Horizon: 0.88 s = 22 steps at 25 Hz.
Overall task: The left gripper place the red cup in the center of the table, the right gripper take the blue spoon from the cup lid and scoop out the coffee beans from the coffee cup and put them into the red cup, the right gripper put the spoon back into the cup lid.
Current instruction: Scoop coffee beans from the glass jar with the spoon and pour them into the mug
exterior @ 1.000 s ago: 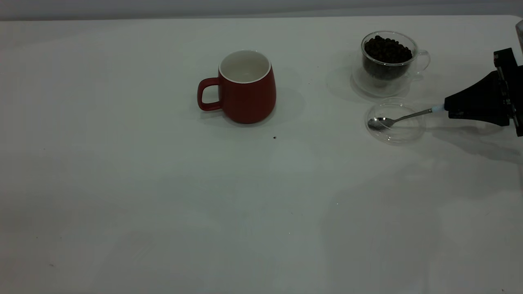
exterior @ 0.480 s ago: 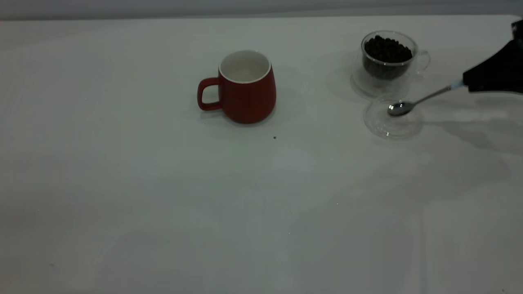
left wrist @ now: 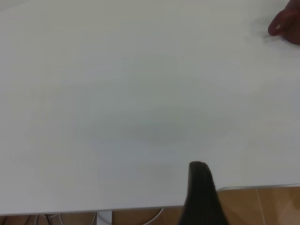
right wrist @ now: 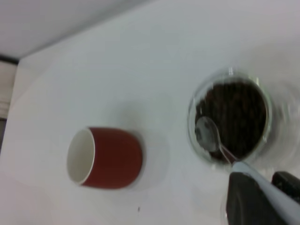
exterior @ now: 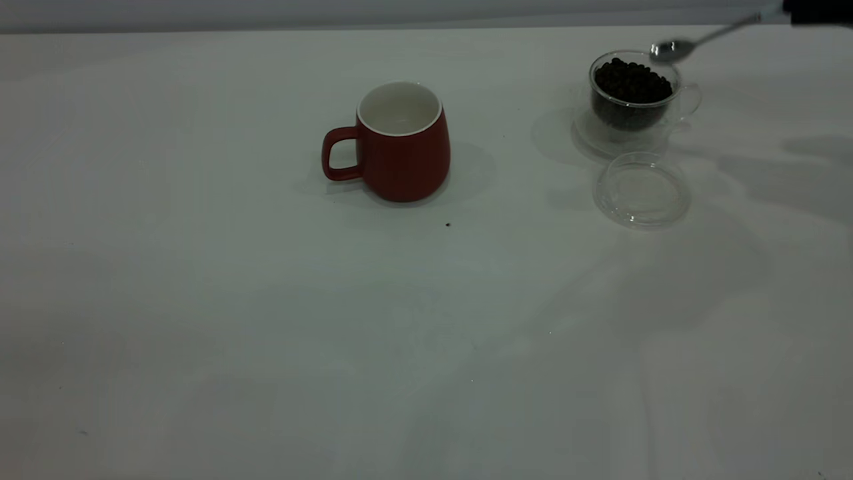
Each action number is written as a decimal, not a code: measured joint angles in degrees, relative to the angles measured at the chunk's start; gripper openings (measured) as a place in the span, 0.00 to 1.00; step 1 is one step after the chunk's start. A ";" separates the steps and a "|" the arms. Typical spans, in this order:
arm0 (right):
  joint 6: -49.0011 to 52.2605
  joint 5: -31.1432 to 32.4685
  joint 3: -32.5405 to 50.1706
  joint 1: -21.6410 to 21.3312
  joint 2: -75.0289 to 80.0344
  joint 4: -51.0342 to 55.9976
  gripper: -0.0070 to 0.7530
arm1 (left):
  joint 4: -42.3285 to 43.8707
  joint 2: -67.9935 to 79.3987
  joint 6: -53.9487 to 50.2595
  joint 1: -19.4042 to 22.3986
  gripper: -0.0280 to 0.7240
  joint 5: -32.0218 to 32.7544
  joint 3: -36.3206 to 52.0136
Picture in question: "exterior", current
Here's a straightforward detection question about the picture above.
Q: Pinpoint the metal spoon pale blue handle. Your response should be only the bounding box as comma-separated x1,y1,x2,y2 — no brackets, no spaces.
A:
650,5,787,65

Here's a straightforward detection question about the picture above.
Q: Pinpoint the red ceramic mug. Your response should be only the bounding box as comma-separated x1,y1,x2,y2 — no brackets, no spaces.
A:
322,81,451,203

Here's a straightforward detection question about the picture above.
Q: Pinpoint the coffee bean pile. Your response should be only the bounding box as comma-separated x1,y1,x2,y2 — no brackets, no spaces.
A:
593,57,674,131

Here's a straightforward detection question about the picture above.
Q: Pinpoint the clear glass saucer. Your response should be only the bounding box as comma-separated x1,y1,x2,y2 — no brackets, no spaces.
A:
593,152,692,229

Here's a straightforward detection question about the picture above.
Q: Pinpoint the clear double-wall glass cup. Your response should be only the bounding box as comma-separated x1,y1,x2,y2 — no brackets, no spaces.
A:
573,50,703,161

